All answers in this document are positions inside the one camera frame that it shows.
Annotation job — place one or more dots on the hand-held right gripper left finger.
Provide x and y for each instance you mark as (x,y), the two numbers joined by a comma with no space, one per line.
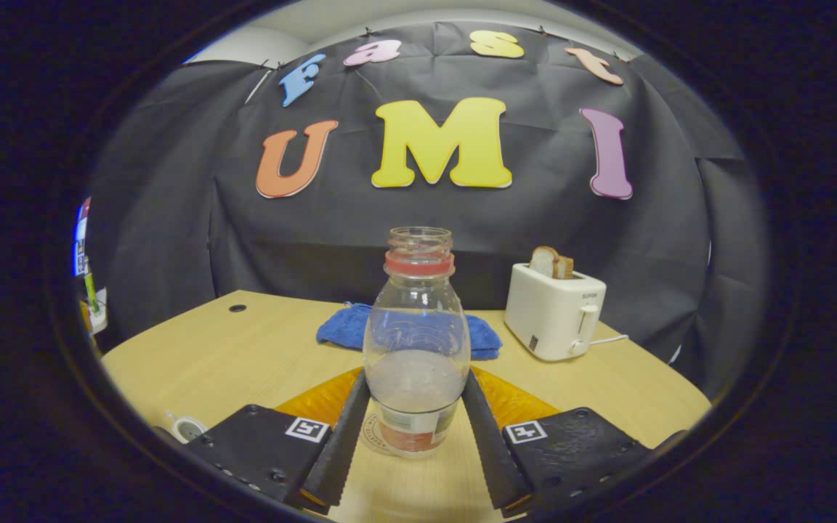
(259,450)

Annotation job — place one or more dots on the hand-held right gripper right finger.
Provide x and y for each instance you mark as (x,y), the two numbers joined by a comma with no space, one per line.
(571,450)

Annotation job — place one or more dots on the round brown coaster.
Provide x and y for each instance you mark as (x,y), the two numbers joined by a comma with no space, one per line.
(371,436)

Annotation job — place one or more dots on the clear plastic water bottle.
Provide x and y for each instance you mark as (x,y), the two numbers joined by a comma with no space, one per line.
(416,327)

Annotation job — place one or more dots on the green drink bottle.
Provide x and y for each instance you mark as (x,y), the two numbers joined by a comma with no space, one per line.
(90,290)

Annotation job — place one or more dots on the white toaster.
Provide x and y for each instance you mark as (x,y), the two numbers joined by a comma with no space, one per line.
(549,312)

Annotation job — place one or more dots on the blue towel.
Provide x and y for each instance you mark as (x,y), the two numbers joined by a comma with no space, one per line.
(342,327)

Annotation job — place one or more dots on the brown toast slice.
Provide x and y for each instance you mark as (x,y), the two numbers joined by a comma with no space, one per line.
(565,267)

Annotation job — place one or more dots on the white bread slice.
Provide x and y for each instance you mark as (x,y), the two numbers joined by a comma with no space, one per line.
(543,261)

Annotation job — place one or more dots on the white side table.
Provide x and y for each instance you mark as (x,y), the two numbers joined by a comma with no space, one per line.
(100,316)

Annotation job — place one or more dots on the computer monitor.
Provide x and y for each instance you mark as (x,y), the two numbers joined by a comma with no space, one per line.
(81,240)

